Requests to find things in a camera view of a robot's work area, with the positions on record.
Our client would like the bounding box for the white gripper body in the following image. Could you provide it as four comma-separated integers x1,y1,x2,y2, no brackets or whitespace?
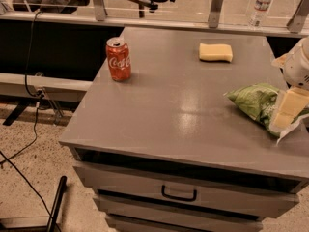
283,37,309,90

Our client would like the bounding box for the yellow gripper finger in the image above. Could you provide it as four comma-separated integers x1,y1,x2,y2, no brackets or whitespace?
271,53,287,69
271,87,309,129

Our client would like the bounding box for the green jalapeno chip bag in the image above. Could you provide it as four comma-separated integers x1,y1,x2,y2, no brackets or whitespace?
224,83,309,142

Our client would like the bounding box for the red coke can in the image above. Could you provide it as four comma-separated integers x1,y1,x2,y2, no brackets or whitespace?
105,37,131,81

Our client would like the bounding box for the clear plastic water bottle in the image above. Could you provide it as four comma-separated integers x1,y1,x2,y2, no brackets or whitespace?
248,0,272,28

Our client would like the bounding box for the yellow sponge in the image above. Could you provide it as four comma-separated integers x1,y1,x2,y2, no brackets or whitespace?
199,43,233,63

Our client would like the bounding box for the grey drawer cabinet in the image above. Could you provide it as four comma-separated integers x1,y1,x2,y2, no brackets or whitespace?
61,27,309,232

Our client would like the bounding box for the black metal stand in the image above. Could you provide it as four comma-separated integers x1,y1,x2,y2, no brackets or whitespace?
0,176,67,232

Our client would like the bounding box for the black drawer handle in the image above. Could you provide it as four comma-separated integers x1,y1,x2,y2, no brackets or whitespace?
161,185,197,202

